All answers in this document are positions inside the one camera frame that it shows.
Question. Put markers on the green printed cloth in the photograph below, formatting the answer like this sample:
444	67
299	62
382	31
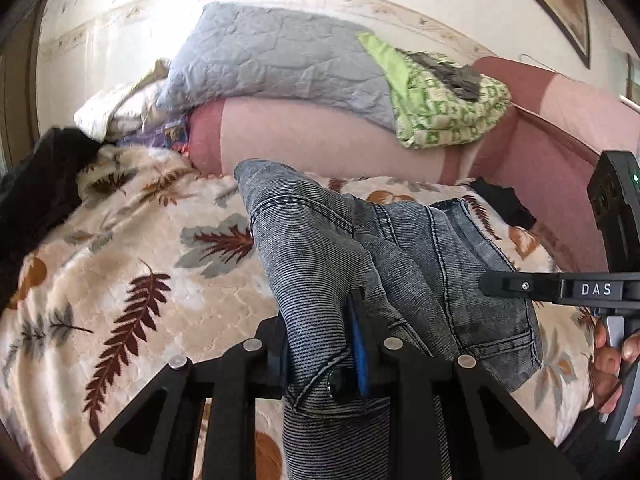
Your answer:
440	110

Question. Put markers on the leaf printed blanket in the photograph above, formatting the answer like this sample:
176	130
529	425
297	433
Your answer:
150	260

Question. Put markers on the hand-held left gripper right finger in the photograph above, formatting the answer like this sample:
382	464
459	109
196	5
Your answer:
357	345

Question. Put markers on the dark grey cloth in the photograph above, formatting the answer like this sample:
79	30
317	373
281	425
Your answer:
450	77

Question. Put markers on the purple patterned cloth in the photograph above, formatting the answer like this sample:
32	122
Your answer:
162	137

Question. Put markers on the person's right hand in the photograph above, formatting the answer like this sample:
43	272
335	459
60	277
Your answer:
607	365

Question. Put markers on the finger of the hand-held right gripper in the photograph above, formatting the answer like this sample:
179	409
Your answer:
520	286

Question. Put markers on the large black garment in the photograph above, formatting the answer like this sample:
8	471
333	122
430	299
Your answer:
37	195

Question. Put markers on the small black cloth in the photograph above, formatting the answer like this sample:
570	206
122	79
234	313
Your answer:
500	205

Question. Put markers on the grey denim pants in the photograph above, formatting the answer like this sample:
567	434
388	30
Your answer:
320	250

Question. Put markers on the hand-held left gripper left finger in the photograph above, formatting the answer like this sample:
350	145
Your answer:
267	342

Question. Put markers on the pink bolster cushion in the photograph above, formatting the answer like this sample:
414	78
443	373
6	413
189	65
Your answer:
320	135

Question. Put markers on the pink sofa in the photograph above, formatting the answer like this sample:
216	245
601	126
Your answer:
560	135

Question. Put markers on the grey quilted blanket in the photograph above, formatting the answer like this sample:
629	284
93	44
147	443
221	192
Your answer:
270	60

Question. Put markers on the white cloth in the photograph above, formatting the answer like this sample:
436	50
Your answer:
115	110

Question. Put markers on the brown wooden frame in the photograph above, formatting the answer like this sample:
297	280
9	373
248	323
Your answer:
20	85

